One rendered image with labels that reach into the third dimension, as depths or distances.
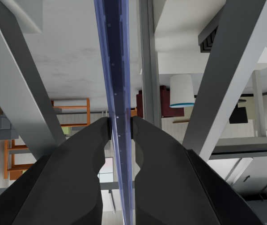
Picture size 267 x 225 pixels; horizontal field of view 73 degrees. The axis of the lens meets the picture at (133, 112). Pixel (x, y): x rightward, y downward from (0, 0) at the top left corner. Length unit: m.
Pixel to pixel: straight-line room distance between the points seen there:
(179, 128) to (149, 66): 9.96
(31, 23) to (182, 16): 0.43
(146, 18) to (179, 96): 2.74
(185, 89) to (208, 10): 2.82
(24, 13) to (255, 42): 0.21
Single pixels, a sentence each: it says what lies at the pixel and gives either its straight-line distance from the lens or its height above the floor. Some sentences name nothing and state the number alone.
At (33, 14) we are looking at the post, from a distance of 0.21.
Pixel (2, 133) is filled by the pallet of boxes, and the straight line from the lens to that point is 4.80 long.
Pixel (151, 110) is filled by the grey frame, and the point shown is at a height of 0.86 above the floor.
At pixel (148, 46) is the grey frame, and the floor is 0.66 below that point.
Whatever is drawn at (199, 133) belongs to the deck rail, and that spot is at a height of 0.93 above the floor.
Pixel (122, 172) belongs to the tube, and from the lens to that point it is 0.17.
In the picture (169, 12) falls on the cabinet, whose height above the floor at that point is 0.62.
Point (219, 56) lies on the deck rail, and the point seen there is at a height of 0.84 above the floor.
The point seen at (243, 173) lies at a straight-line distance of 0.43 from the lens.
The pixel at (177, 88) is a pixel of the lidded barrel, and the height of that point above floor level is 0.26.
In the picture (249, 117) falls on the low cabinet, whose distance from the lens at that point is 6.85.
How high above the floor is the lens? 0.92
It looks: 5 degrees down
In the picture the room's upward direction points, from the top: 177 degrees clockwise
